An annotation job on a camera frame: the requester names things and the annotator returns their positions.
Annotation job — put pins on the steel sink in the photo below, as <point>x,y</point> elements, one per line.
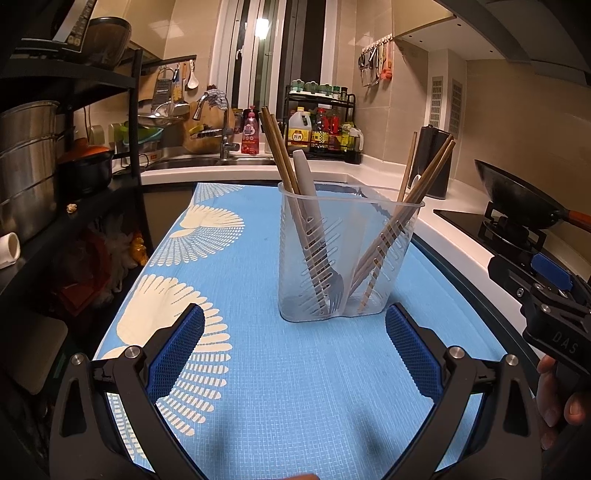
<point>184,162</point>

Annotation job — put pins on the white hanging ladle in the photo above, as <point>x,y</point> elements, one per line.
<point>192,83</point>

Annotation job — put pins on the brown bowl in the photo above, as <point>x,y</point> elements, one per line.
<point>108,44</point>

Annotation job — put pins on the wooden cutting board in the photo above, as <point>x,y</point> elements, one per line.
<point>207,124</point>

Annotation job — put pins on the black cooking pot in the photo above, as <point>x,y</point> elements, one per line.
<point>87,175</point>

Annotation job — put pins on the yellow-label oil bottle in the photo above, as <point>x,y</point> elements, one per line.
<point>299,134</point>

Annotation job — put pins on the steel grater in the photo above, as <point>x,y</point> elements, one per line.
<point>162,90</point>

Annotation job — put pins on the white roll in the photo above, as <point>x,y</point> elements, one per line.
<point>8,249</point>

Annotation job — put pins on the steel kitchen faucet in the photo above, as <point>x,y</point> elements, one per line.
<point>225,138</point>

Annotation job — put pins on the red-label sauce bottle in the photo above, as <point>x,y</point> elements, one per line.
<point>333,134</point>

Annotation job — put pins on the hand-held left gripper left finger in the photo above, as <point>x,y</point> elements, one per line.
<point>178,355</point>

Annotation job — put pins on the yellowish sauce bottle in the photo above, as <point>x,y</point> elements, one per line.
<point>352,138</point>

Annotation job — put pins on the dark sauce bottle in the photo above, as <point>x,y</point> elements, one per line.
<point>318,136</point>

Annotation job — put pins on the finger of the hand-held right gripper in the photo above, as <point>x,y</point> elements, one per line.
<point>549,270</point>
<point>508,277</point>

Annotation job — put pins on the black metal shelf rack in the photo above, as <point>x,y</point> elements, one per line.
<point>137,115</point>

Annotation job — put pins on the steel stockpot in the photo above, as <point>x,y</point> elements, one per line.
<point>27,175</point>

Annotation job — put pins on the wooden chopstick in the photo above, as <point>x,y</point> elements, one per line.
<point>271,138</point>
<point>410,157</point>
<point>433,161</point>
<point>280,141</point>
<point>441,164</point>

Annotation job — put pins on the black spice rack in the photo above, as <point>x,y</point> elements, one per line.
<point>353,158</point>

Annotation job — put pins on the hanging kitchen tools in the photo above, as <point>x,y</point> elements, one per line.
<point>374,64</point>

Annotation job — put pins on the black electric kettle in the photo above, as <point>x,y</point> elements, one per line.
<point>429,138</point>

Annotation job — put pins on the green colander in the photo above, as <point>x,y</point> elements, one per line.
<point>138,134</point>

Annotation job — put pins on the black gas stove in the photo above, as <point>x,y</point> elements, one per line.
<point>461,221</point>

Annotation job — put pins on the grey range hood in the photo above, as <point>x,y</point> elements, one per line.
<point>531,37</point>

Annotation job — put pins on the white wall vent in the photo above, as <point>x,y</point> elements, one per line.
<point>456,106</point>
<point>437,101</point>

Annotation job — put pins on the red dish soap bottle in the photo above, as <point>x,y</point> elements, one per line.
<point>250,136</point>

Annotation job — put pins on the blue patterned table mat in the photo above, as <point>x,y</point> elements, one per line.
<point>277,369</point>

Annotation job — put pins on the row of green-lidded spice jars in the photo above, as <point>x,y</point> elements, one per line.
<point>314,87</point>

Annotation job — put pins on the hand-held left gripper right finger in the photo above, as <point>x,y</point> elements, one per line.
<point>411,353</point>

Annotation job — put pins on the clear plastic utensil holder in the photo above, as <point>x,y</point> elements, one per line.
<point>286,277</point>

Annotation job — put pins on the white-framed window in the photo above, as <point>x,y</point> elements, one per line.
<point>258,55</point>

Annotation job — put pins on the person's right hand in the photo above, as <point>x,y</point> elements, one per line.
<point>549,401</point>

